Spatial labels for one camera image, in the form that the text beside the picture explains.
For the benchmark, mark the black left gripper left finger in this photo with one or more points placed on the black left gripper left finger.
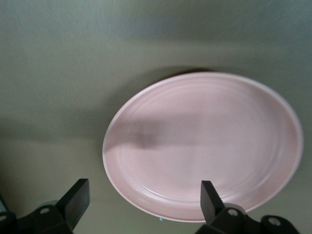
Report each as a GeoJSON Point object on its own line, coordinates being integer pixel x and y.
{"type": "Point", "coordinates": [73, 202]}

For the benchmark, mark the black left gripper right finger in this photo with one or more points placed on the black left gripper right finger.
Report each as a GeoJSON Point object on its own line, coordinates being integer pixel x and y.
{"type": "Point", "coordinates": [210, 207]}

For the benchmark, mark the pink plate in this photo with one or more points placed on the pink plate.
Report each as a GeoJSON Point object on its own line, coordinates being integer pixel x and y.
{"type": "Point", "coordinates": [202, 136]}

